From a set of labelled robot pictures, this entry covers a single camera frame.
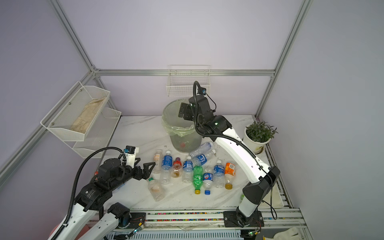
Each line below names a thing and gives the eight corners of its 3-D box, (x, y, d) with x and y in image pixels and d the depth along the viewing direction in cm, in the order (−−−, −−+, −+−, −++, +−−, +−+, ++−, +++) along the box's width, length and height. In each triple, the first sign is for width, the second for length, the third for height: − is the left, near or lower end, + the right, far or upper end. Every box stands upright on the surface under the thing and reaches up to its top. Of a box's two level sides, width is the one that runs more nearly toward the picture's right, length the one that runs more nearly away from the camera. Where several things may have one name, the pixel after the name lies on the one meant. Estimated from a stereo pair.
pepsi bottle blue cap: (203, 195, 83) (203, 192, 79) (202, 170, 93) (202, 166, 89) (213, 195, 83) (214, 192, 79) (211, 170, 93) (212, 166, 89)
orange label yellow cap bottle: (223, 188, 86) (224, 185, 82) (224, 165, 95) (226, 162, 91) (233, 190, 85) (235, 187, 81) (233, 167, 94) (235, 163, 90)
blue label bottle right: (214, 188, 85) (215, 185, 81) (212, 163, 95) (213, 159, 91) (224, 188, 85) (226, 185, 81) (222, 163, 95) (223, 159, 91)
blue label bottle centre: (182, 183, 85) (181, 180, 82) (183, 157, 96) (183, 154, 93) (193, 183, 85) (192, 180, 82) (193, 157, 96) (193, 154, 93)
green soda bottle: (192, 194, 83) (192, 191, 79) (193, 168, 93) (192, 165, 89) (203, 194, 83) (203, 191, 79) (202, 168, 93) (203, 165, 89)
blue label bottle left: (160, 184, 87) (158, 180, 83) (165, 154, 100) (163, 150, 96) (170, 184, 87) (169, 180, 83) (173, 154, 100) (172, 150, 96)
